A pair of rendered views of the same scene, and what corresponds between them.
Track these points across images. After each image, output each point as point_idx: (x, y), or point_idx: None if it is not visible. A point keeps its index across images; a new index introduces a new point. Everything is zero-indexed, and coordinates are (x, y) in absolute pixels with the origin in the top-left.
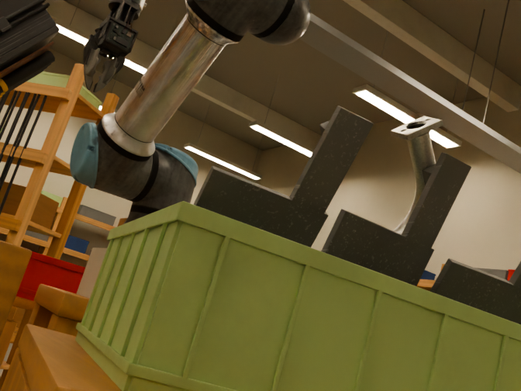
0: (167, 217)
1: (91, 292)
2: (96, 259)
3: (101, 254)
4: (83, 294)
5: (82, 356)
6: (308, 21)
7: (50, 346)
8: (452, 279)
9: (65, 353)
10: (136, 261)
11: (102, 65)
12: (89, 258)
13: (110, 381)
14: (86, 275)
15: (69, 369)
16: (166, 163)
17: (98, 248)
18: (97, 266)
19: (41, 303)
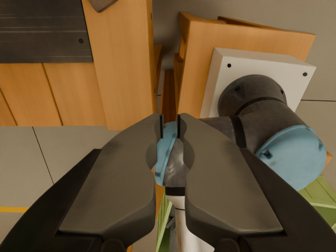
0: (156, 245)
1: (204, 96)
2: (212, 86)
3: (211, 98)
4: (208, 74)
5: (162, 186)
6: None
7: (155, 182)
8: None
9: (157, 188)
10: (160, 222)
11: (185, 179)
12: (219, 57)
13: (159, 208)
14: (213, 66)
15: None
16: None
17: (215, 84)
18: (209, 95)
19: (182, 67)
